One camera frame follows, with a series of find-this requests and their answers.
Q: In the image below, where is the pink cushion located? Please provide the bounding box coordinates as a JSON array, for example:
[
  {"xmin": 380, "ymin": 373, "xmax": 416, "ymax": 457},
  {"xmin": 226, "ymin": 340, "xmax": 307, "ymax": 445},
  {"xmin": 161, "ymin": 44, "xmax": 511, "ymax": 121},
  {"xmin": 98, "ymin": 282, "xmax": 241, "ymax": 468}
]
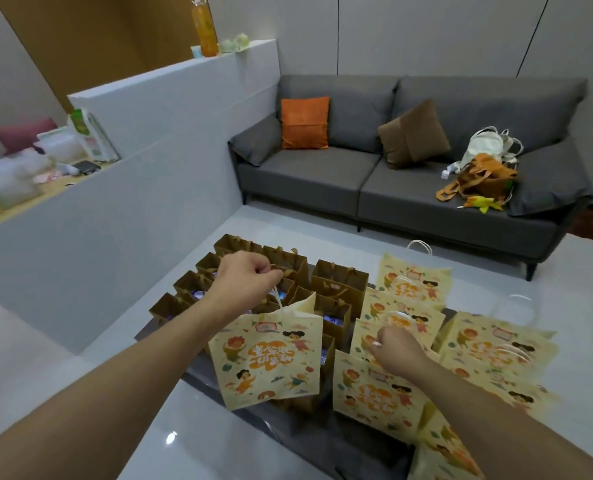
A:
[{"xmin": 0, "ymin": 118, "xmax": 58, "ymax": 156}]

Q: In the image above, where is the person's right hand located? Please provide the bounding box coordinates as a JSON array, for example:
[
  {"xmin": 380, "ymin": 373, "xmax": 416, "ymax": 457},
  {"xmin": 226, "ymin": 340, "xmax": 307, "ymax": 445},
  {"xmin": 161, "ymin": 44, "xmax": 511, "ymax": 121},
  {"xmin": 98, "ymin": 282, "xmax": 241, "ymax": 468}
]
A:
[{"xmin": 369, "ymin": 326, "xmax": 430, "ymax": 378}]

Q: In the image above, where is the white partition counter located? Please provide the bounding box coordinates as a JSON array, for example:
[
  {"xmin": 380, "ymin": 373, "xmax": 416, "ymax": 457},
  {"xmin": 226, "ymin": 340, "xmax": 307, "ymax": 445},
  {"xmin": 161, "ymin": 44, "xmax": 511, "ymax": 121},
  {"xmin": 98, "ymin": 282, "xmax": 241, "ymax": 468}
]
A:
[{"xmin": 0, "ymin": 39, "xmax": 281, "ymax": 355}]

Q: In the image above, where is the person's left hand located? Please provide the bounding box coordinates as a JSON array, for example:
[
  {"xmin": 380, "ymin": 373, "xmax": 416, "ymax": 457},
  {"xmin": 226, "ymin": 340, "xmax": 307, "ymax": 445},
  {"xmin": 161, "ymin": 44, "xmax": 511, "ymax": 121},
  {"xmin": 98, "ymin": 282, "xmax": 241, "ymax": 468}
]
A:
[{"xmin": 209, "ymin": 251, "xmax": 284, "ymax": 316}]

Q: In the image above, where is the pile of yellow printed bags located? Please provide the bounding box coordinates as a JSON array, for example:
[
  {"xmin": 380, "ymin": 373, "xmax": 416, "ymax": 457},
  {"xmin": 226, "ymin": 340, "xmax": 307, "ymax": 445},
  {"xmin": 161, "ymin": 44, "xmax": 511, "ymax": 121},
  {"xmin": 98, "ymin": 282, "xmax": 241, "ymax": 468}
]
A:
[{"xmin": 349, "ymin": 240, "xmax": 563, "ymax": 480}]

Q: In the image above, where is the person's left forearm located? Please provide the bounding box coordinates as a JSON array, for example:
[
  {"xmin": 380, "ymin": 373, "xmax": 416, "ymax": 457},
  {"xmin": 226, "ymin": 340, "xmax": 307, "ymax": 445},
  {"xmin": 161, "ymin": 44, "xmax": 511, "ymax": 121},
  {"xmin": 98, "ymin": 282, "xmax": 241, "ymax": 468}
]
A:
[{"xmin": 0, "ymin": 292, "xmax": 249, "ymax": 480}]

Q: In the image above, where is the person's right forearm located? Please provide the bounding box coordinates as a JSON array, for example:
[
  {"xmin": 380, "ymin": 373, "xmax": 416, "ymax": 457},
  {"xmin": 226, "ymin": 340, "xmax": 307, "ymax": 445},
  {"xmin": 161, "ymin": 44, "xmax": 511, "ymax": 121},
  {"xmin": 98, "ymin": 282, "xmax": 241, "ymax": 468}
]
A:
[{"xmin": 401, "ymin": 359, "xmax": 593, "ymax": 480}]

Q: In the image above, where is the grey fabric sofa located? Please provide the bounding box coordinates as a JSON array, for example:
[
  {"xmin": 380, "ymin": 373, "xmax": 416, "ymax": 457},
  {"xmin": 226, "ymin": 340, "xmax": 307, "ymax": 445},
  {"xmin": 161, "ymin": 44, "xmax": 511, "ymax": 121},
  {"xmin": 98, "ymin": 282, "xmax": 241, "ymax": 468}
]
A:
[{"xmin": 228, "ymin": 75, "xmax": 593, "ymax": 282}]

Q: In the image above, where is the yellow printed gift bag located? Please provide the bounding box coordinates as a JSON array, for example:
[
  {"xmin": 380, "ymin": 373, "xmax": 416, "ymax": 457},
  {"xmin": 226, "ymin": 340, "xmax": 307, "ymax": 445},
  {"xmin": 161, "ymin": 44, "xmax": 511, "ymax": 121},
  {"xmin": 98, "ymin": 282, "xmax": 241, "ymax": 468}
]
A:
[
  {"xmin": 332, "ymin": 340, "xmax": 428, "ymax": 441},
  {"xmin": 208, "ymin": 287, "xmax": 325, "ymax": 412}
]

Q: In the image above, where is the orange cushion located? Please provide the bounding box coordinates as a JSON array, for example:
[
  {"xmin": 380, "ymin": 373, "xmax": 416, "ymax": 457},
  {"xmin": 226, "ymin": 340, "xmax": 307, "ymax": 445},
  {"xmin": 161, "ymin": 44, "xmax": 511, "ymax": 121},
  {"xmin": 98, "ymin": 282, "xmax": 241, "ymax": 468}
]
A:
[{"xmin": 280, "ymin": 96, "xmax": 331, "ymax": 150}]

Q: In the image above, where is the group of brown paper bags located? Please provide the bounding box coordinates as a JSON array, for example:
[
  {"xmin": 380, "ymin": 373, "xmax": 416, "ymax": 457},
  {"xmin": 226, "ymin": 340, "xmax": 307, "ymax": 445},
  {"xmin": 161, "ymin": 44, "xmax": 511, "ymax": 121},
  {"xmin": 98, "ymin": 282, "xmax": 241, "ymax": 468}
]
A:
[{"xmin": 149, "ymin": 234, "xmax": 370, "ymax": 415}]

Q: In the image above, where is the brown cushion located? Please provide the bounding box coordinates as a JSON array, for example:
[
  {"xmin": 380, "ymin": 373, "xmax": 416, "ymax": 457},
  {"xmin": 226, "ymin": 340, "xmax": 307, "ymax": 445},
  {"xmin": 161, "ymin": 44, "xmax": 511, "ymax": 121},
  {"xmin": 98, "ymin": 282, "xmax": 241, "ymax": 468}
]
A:
[{"xmin": 377, "ymin": 98, "xmax": 451, "ymax": 170}]

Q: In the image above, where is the yellow soft toy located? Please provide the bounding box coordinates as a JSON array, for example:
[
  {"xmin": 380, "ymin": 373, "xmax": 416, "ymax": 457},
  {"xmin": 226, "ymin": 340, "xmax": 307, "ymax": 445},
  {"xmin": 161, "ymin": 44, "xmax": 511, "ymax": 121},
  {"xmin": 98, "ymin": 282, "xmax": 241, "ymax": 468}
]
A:
[{"xmin": 458, "ymin": 195, "xmax": 505, "ymax": 215}]

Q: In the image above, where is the orange drink bottle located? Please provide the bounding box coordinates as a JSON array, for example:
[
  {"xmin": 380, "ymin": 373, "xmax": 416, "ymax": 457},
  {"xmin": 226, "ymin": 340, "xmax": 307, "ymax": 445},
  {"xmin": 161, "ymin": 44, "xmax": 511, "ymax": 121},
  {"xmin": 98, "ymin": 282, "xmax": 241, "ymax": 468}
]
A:
[{"xmin": 191, "ymin": 0, "xmax": 220, "ymax": 58}]

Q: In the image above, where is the white tote bag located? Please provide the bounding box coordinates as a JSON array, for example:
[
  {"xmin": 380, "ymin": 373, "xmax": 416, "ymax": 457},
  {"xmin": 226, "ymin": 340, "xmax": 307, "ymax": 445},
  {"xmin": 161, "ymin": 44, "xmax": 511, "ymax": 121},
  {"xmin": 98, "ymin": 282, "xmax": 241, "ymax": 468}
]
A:
[{"xmin": 449, "ymin": 126, "xmax": 524, "ymax": 174}]

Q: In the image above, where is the green and white package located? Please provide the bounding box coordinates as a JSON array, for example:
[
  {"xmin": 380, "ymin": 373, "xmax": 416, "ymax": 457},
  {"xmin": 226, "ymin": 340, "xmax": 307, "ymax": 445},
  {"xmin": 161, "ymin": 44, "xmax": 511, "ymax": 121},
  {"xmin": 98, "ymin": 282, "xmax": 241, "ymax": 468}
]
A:
[{"xmin": 67, "ymin": 109, "xmax": 120, "ymax": 163}]

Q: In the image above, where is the brown tote bag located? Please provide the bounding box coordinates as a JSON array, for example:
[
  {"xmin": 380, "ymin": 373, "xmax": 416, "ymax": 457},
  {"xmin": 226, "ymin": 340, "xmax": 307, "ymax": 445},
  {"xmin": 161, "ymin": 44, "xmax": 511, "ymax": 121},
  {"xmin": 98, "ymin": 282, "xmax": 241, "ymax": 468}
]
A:
[{"xmin": 435, "ymin": 153, "xmax": 518, "ymax": 203}]

